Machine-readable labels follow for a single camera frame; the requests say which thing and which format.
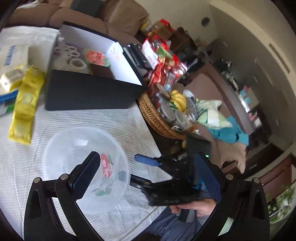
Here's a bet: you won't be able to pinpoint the small yellow white carton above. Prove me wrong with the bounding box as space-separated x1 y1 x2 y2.
1 64 30 93

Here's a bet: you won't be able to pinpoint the white flower cutter mould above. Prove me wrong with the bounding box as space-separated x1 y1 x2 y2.
54 42 81 58

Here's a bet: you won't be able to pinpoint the pink flower moulds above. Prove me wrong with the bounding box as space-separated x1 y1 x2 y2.
85 50 105 66

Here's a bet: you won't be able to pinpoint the white blue flat box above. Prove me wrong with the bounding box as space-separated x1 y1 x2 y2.
0 44 30 75

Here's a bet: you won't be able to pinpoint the wicker basket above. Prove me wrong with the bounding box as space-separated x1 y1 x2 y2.
138 92 186 140

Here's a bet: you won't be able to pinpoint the red snack bag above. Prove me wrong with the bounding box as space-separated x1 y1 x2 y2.
149 55 183 87

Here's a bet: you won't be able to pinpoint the black storage box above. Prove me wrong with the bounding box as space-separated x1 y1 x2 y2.
45 22 147 111

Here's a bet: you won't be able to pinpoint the brown sofa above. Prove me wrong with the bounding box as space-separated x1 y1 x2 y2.
4 1 149 45

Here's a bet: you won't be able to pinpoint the person right hand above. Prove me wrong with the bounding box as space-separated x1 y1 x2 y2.
170 199 217 217

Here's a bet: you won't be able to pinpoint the banana bunch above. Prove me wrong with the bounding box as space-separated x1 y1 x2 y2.
170 90 187 112

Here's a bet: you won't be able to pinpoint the yellow sachet strip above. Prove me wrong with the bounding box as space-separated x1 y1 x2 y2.
8 66 45 145

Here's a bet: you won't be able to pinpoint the green plate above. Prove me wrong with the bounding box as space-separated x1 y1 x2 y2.
82 48 110 67

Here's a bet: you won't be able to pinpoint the brown lid glass jar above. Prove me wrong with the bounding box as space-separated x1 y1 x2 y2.
151 83 171 108

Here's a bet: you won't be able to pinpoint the white tape roll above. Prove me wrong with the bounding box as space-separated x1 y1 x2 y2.
68 58 87 71

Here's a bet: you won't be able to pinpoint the clear plastic cup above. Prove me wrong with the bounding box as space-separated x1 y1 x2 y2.
43 126 130 214

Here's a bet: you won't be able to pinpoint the black remote control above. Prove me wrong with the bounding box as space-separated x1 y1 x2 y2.
126 43 152 71

